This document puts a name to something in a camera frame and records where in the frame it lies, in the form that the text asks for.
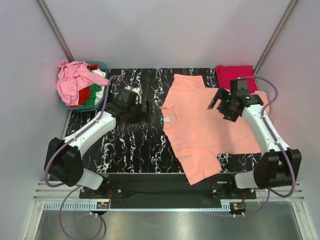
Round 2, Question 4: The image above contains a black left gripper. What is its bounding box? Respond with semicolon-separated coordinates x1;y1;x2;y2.
125;99;154;124

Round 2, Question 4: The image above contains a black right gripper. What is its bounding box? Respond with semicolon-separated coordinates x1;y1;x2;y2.
207;87;239;123

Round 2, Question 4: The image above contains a salmon orange t-shirt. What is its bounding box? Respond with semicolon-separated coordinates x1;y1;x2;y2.
161;74;260;185

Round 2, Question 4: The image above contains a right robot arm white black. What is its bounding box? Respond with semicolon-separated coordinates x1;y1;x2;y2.
208;88;302;199

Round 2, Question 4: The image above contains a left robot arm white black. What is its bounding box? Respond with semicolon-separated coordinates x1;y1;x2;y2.
44;86;154;198

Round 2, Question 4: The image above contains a folded magenta t-shirt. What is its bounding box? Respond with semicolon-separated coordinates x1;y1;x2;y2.
215;65;254;90

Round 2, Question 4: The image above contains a white garment in basket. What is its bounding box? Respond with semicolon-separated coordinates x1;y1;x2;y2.
92;68;106;105

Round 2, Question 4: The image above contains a green garment in basket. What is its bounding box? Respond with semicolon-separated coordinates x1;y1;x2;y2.
85;84;104;106

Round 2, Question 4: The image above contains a teal laundry basket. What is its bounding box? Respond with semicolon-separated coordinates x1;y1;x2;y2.
67;63;106;110

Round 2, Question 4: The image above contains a red garment in basket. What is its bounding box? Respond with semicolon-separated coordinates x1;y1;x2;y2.
78;64;99;106

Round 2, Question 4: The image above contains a light pink t-shirt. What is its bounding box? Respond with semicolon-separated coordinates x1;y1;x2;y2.
56;60;110;107

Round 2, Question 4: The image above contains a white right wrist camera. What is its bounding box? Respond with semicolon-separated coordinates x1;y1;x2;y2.
230;78;250;98

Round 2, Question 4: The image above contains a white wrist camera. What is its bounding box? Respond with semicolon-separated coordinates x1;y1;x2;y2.
124;86;143;104
230;78;250;98

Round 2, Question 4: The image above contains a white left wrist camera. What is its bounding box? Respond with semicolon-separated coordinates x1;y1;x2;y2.
124;86;143;104

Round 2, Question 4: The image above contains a right corner aluminium post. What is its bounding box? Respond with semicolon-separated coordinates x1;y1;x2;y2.
253;0;300;74

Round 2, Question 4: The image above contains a corner aluminium post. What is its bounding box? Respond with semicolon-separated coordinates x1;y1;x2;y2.
253;0;300;74
36;0;75;62

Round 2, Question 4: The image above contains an aluminium frame rail front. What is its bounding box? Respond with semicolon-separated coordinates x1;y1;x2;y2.
32;181;307;213

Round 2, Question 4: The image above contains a left corner aluminium post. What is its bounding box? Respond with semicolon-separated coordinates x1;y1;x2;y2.
36;0;75;62

